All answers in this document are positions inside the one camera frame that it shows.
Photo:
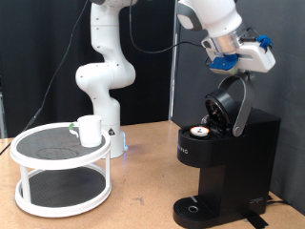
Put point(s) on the gray metal frame post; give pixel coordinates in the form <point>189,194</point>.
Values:
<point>2,117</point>

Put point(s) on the white two-tier turntable shelf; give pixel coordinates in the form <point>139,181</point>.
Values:
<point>47,149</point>

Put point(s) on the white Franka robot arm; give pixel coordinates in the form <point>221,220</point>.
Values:
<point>105,76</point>

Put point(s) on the black tape strip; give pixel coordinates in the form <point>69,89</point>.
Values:
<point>255,221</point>

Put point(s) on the black backdrop curtain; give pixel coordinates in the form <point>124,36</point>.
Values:
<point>31,47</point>

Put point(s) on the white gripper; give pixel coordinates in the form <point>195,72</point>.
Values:
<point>255,58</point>

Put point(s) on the black Keurig coffee machine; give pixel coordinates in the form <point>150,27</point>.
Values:
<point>235,159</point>
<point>292,127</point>

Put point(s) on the orange rimmed coffee pod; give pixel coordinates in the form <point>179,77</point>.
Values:
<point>199,131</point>

